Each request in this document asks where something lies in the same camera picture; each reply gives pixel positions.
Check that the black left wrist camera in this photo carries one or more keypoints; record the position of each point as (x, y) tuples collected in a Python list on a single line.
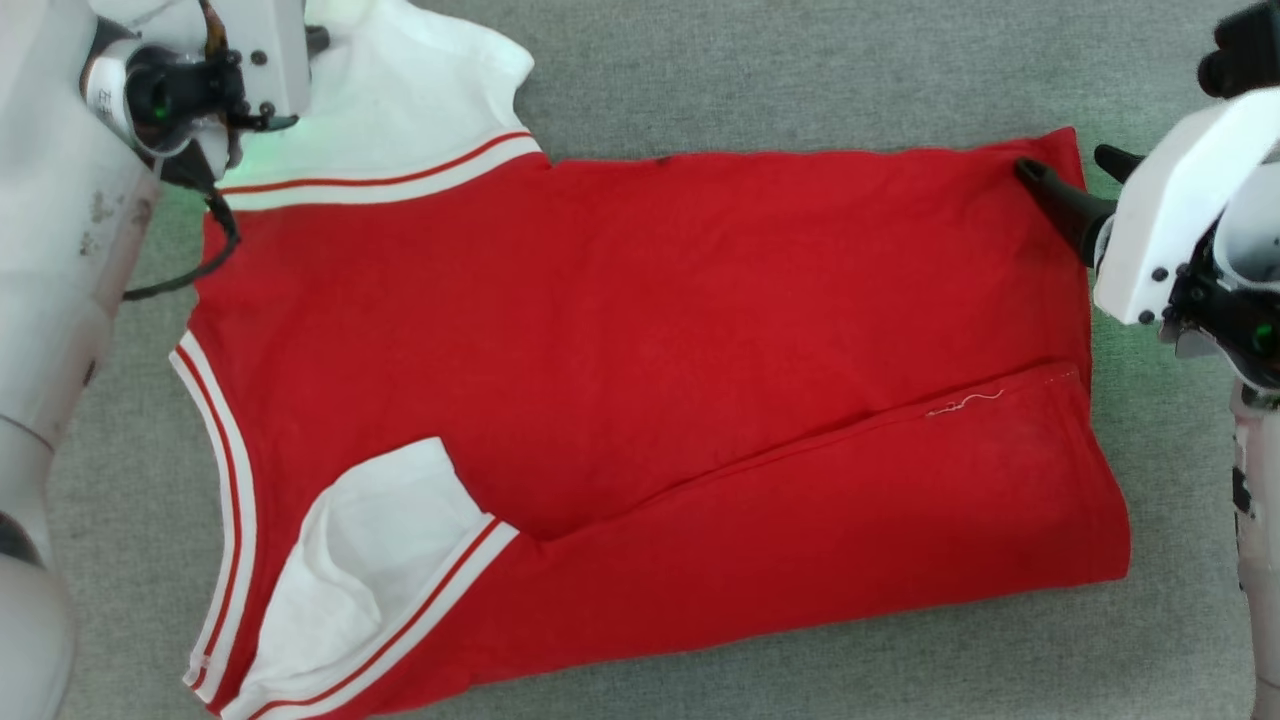
[(175, 95)]

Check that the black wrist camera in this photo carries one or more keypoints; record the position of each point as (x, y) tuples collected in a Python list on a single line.
[(175, 95), (1230, 310)]

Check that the red and white shirt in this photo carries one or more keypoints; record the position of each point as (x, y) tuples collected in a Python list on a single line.
[(650, 350)]

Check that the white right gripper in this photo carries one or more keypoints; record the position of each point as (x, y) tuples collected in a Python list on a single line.
[(1170, 210)]

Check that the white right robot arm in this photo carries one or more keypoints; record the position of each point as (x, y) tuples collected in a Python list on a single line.
[(1260, 550)]

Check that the black rounded object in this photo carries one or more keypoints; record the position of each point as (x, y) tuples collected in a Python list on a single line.
[(1245, 50)]

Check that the grey fabric covered surface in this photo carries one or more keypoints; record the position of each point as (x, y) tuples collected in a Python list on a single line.
[(800, 80)]

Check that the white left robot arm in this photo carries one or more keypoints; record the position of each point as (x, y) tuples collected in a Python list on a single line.
[(50, 300)]

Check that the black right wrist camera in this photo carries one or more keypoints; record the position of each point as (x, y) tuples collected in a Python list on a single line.
[(1230, 310)]

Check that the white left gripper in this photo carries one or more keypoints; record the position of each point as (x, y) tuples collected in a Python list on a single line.
[(270, 40)]

